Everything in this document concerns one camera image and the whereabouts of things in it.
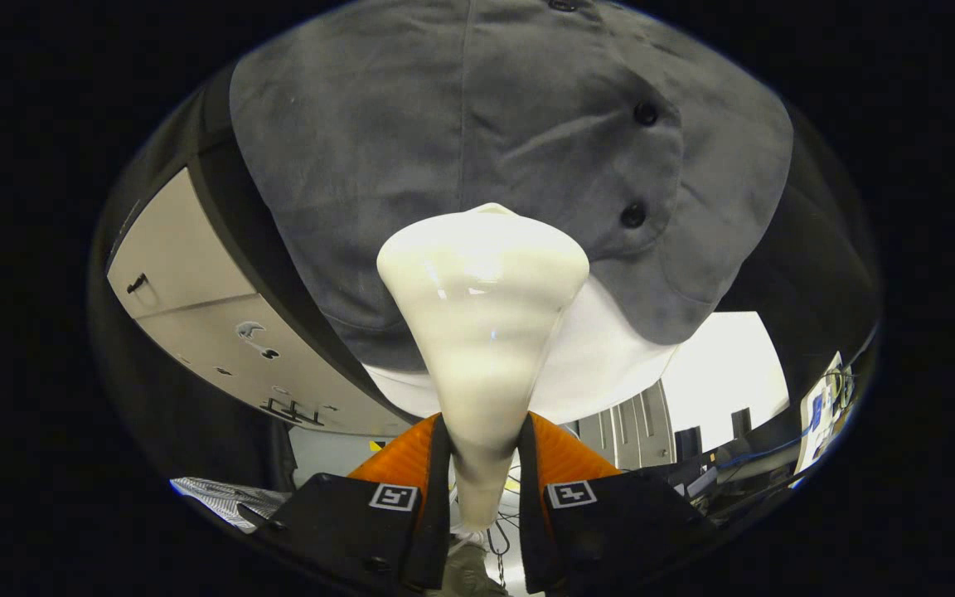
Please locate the person's olive trouser leg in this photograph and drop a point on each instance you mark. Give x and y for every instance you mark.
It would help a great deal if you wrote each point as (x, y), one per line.
(469, 576)

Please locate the white garment steamer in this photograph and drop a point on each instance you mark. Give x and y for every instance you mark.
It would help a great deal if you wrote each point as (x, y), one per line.
(482, 315)

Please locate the grey slatted cabinet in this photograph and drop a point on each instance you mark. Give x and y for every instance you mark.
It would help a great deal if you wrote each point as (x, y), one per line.
(631, 431)

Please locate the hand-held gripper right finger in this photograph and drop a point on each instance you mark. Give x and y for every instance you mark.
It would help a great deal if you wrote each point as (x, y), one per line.
(531, 514)

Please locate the black box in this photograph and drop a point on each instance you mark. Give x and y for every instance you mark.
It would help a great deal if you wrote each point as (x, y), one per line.
(741, 423)
(689, 444)

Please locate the grey button shirt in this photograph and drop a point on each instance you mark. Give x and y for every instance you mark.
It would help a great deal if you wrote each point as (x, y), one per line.
(411, 166)

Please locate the patterned grey cloth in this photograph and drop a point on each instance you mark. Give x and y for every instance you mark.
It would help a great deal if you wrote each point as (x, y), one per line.
(220, 496)

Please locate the dark cluttered workbench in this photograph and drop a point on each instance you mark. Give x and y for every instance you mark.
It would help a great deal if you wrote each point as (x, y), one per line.
(743, 485)

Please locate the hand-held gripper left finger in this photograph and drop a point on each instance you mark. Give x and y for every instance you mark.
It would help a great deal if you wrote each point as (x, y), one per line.
(436, 514)

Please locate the cluttered white desk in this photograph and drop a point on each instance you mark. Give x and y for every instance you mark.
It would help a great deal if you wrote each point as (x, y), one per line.
(813, 410)

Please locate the white mannequin torso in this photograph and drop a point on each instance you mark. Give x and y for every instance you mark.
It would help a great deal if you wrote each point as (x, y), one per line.
(602, 365)

